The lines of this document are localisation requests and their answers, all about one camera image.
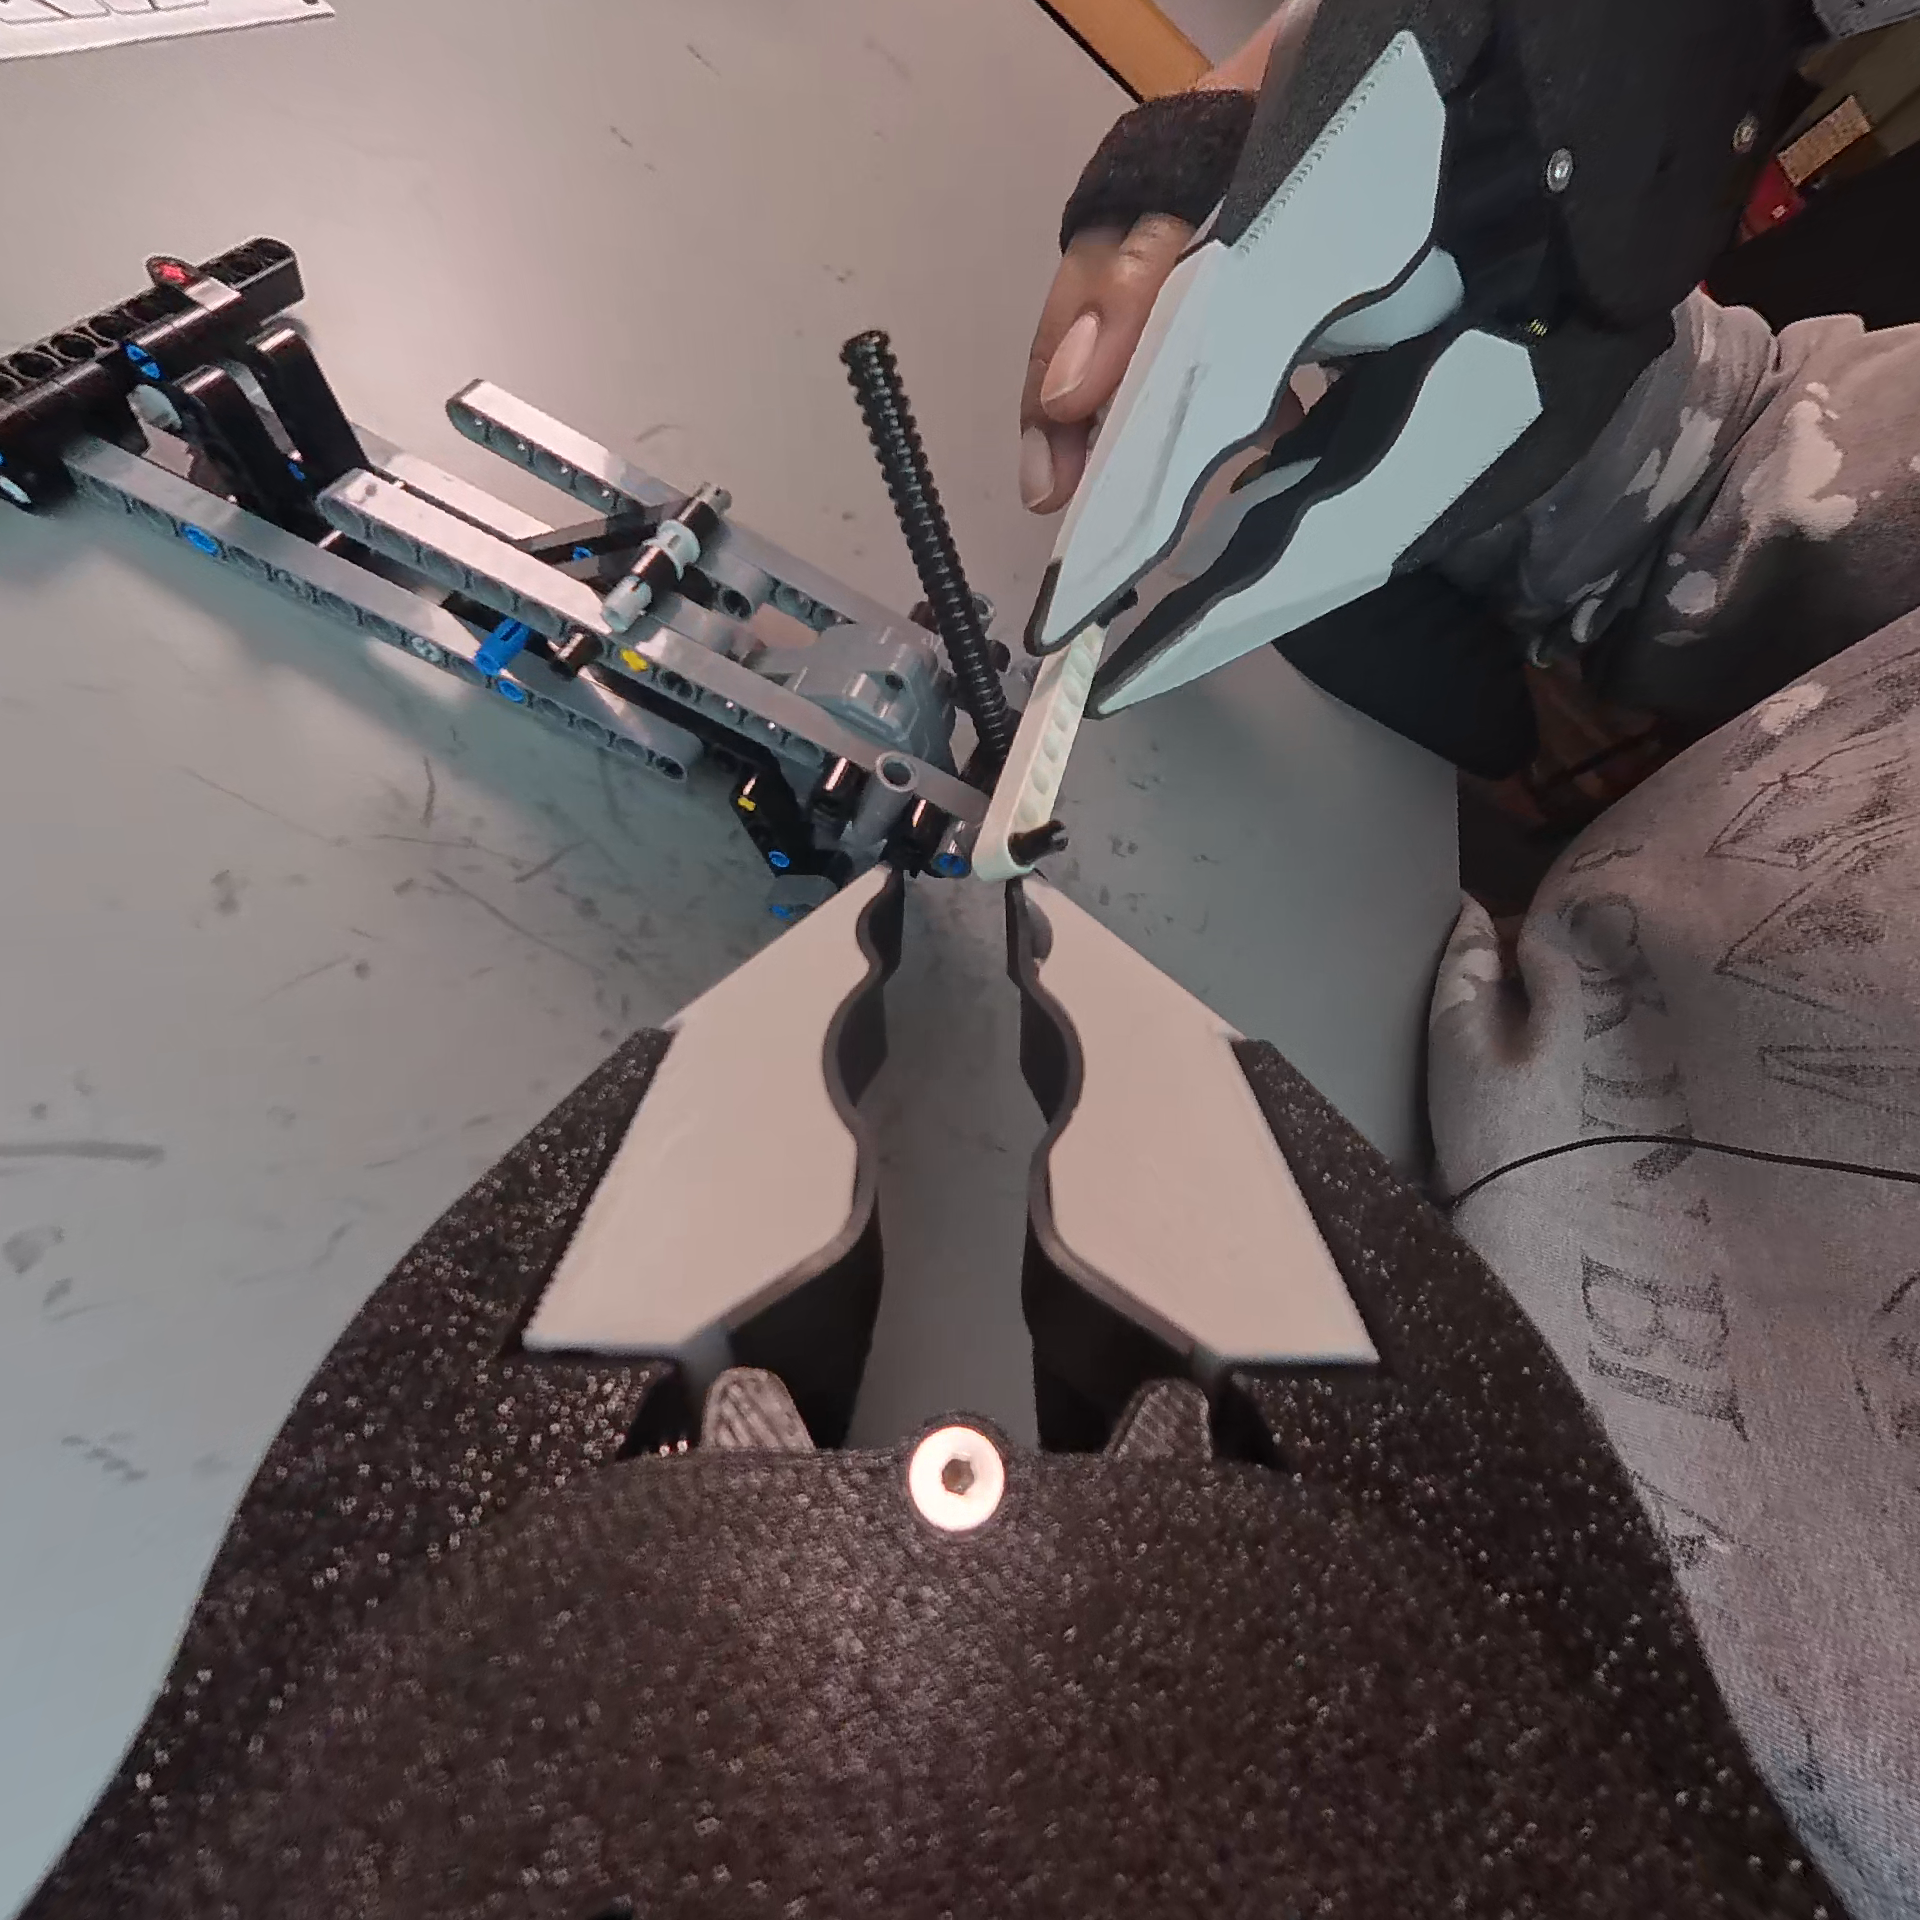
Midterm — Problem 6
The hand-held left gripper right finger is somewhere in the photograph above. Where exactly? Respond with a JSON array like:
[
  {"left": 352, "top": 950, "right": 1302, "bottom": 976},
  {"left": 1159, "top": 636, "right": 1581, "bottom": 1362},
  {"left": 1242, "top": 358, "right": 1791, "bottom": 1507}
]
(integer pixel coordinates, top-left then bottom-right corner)
[{"left": 1001, "top": 874, "right": 1382, "bottom": 1370}]

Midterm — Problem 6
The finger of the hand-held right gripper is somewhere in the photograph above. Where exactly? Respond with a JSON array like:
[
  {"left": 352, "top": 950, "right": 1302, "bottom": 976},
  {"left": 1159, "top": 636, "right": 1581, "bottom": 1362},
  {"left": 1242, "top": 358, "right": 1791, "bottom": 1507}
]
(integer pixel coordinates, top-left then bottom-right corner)
[
  {"left": 1023, "top": 29, "right": 1456, "bottom": 657},
  {"left": 1093, "top": 329, "right": 1547, "bottom": 718}
]

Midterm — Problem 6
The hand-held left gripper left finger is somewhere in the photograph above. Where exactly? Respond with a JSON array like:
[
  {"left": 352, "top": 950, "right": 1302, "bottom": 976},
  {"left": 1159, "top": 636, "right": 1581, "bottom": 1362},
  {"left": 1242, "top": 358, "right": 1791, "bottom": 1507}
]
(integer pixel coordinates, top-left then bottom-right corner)
[{"left": 515, "top": 866, "right": 905, "bottom": 1365}]

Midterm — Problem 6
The white perforated toy beam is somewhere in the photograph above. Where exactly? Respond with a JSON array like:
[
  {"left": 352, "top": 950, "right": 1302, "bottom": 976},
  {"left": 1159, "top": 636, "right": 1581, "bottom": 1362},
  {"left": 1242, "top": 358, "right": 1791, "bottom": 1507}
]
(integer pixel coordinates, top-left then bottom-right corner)
[{"left": 971, "top": 621, "right": 1114, "bottom": 884}]

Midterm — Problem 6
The grey toy chassis assembly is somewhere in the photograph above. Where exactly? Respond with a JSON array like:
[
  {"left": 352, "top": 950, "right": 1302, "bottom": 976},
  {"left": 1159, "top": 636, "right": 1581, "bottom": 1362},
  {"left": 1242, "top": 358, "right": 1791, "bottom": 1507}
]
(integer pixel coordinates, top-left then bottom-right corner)
[{"left": 0, "top": 237, "right": 1074, "bottom": 924}]

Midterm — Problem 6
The person's right forearm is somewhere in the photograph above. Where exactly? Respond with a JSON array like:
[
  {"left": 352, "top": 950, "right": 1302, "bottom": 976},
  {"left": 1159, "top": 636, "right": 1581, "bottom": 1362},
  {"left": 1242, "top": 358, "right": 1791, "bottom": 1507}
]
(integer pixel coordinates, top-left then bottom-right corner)
[{"left": 1440, "top": 293, "right": 1920, "bottom": 725}]

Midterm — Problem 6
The person's right hand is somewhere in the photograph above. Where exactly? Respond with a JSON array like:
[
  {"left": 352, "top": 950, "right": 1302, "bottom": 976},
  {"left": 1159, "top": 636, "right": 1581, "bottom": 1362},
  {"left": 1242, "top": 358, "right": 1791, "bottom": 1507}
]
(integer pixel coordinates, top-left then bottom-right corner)
[{"left": 1019, "top": 214, "right": 1225, "bottom": 517}]

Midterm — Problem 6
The wooden board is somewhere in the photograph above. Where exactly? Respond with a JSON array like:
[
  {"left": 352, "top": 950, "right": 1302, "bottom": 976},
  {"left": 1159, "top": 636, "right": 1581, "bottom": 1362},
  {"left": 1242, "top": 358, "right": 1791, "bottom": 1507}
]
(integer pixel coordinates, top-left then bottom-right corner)
[{"left": 1035, "top": 0, "right": 1213, "bottom": 99}]

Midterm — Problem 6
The black wired earbud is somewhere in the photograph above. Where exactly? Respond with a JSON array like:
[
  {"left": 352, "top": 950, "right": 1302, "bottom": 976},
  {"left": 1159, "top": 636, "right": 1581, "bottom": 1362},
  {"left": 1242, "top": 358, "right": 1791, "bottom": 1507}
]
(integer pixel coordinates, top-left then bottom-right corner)
[{"left": 1446, "top": 1131, "right": 1920, "bottom": 1205}]

